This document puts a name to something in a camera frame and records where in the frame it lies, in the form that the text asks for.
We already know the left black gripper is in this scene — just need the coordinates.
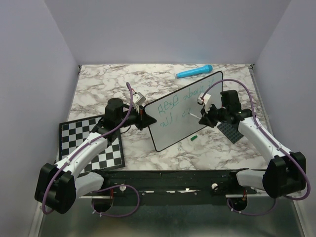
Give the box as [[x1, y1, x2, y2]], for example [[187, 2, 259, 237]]
[[117, 104, 157, 131]]

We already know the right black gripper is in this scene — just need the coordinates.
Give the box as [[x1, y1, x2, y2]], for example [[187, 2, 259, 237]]
[[199, 102, 229, 128]]

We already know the black framed whiteboard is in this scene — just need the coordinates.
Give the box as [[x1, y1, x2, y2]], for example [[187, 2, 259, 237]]
[[145, 71, 223, 152]]

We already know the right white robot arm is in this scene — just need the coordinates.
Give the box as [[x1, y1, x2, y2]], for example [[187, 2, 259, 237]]
[[197, 90, 306, 198]]

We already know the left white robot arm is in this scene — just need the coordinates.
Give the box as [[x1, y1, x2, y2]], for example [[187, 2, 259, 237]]
[[35, 93, 156, 215]]

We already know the grey lego baseplate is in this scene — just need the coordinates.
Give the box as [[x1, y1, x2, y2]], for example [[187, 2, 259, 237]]
[[217, 123, 243, 144]]

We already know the blue toy microphone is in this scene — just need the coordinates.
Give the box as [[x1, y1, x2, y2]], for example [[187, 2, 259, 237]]
[[176, 65, 213, 78]]

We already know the black white checkerboard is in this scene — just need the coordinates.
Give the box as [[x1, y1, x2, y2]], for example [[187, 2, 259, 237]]
[[55, 116, 125, 175]]

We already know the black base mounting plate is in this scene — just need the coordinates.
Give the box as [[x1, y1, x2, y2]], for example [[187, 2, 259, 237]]
[[81, 169, 257, 207]]

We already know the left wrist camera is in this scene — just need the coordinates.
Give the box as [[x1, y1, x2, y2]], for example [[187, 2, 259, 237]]
[[133, 92, 146, 106]]

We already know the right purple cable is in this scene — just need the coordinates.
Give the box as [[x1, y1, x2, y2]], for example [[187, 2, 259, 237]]
[[201, 79, 311, 217]]

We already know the purple cable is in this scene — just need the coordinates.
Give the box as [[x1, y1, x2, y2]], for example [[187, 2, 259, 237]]
[[201, 79, 311, 217], [41, 82, 143, 219]]

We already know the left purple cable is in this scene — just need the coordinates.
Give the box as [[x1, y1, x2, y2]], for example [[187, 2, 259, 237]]
[[41, 82, 143, 219]]

